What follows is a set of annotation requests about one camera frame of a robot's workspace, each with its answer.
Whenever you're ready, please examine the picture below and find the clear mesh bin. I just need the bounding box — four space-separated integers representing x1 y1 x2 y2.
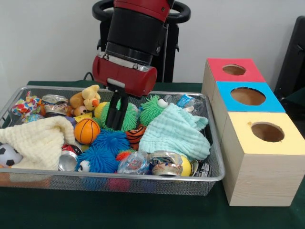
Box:
0 86 225 196

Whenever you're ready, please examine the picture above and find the orange tiger striped ball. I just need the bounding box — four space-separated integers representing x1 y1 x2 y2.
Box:
125 124 147 151

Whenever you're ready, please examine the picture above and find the yellow plush animal toy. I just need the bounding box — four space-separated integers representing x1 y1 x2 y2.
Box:
70 85 101 116

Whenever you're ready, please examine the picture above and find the dark green table cloth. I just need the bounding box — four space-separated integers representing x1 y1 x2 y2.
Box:
0 80 305 229

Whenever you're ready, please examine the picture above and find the small orange basketball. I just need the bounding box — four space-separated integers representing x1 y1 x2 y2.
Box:
74 118 101 145

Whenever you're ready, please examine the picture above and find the colourful patterned knotted toy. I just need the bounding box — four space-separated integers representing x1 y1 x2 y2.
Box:
12 92 41 118

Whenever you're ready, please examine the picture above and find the blue furry monster toy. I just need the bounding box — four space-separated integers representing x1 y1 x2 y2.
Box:
76 146 121 173

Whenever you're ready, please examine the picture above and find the wooden box with three holes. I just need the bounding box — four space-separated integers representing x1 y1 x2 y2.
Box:
202 58 305 207

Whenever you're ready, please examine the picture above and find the cream muslin cloth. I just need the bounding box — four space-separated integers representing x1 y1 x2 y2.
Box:
0 116 76 171

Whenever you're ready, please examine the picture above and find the black upright panel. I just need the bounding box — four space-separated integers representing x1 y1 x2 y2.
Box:
274 16 305 110

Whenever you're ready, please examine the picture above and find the green spiky rubber ball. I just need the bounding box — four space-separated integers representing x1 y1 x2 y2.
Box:
100 98 139 132

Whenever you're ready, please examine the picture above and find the small black white soccer ball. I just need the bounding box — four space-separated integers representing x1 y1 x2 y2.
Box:
0 145 22 167

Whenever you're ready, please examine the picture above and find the green furry monster toy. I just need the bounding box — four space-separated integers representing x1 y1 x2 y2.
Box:
139 95 168 126

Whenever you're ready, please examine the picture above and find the blue spiky rubber ball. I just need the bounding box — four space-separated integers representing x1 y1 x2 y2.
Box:
91 129 130 152

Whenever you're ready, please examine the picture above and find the mint green muslin cloth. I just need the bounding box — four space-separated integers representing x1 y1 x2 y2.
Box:
138 103 211 161

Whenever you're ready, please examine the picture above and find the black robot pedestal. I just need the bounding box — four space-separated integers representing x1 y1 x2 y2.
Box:
92 0 191 83

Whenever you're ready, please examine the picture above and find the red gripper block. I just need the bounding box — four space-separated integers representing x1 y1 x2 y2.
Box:
92 54 158 131

